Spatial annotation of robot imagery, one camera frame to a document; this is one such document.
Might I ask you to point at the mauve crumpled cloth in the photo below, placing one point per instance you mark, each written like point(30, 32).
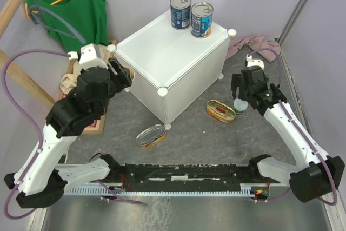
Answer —
point(256, 43)

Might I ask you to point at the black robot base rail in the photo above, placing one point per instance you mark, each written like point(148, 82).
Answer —
point(184, 178)

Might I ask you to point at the tall blue label can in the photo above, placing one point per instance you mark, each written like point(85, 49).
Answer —
point(180, 14)

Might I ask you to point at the red oval sardine tin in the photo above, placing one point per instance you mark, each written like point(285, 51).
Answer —
point(220, 111)

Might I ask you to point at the pink crumpled cloth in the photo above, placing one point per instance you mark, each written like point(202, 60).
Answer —
point(92, 126)

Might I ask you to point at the white lid green jar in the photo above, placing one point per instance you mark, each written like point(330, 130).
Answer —
point(240, 106)

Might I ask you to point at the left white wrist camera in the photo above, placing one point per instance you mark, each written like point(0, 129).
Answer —
point(90, 57)

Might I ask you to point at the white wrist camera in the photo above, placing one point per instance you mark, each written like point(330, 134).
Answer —
point(90, 57)
point(250, 62)

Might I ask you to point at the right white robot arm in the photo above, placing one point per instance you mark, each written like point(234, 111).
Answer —
point(315, 175)

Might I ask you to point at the wooden rack pole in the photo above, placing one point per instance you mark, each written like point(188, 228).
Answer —
point(8, 13)

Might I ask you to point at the silver oval fish tin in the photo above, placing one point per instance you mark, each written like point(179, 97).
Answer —
point(151, 136)

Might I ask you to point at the wooden tray frame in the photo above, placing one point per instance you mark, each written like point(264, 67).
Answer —
point(105, 55)

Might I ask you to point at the wooden diagonal beam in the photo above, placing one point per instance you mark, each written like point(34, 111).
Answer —
point(17, 74)

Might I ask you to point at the white slotted cable duct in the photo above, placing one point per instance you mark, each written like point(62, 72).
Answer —
point(98, 190)

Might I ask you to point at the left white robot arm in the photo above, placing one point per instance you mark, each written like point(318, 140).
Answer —
point(39, 183)

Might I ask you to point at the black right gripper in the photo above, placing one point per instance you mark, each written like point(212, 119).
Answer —
point(236, 81)

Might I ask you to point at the green tank top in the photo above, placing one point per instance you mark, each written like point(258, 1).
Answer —
point(93, 29)

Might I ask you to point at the white cube cabinet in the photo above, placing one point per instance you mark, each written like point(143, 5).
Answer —
point(172, 67)

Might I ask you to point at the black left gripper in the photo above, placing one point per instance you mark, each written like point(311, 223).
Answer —
point(123, 78)

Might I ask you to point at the beige crumpled cloth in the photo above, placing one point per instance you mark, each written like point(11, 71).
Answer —
point(69, 80)

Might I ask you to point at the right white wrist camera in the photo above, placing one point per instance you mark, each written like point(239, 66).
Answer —
point(250, 62)

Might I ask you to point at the small pink label can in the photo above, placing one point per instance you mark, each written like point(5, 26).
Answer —
point(132, 74)

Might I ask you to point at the blue white label can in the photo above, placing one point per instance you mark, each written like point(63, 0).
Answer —
point(201, 19)

